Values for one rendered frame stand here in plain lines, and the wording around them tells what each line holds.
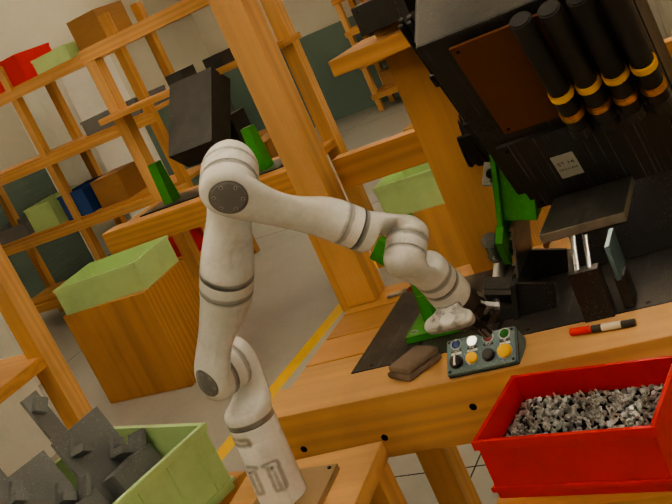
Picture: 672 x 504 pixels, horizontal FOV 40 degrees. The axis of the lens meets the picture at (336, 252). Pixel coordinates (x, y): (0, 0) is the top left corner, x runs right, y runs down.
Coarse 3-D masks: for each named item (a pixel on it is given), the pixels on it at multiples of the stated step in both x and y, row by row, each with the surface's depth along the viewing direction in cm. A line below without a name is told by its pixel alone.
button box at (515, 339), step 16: (480, 336) 186; (496, 336) 184; (512, 336) 182; (448, 352) 189; (464, 352) 187; (480, 352) 185; (496, 352) 183; (512, 352) 180; (448, 368) 187; (464, 368) 185; (480, 368) 183; (496, 368) 182
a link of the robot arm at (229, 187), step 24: (216, 168) 138; (240, 168) 139; (216, 192) 139; (240, 192) 139; (264, 192) 140; (240, 216) 142; (264, 216) 142; (288, 216) 143; (312, 216) 144; (336, 216) 145; (360, 216) 147; (336, 240) 147
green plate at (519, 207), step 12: (492, 168) 189; (492, 180) 190; (504, 180) 191; (504, 192) 192; (504, 204) 193; (516, 204) 192; (528, 204) 191; (504, 216) 194; (516, 216) 193; (528, 216) 192
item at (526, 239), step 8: (512, 224) 197; (520, 224) 203; (528, 224) 212; (512, 232) 197; (520, 232) 203; (528, 232) 212; (512, 240) 197; (520, 240) 203; (528, 240) 211; (512, 248) 198; (520, 248) 203; (528, 248) 211; (512, 256) 199; (520, 256) 203; (512, 264) 200; (520, 264) 202; (520, 272) 202
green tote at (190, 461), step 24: (120, 432) 224; (168, 432) 212; (192, 432) 202; (168, 456) 196; (192, 456) 201; (216, 456) 206; (72, 480) 223; (144, 480) 190; (168, 480) 195; (192, 480) 200; (216, 480) 205
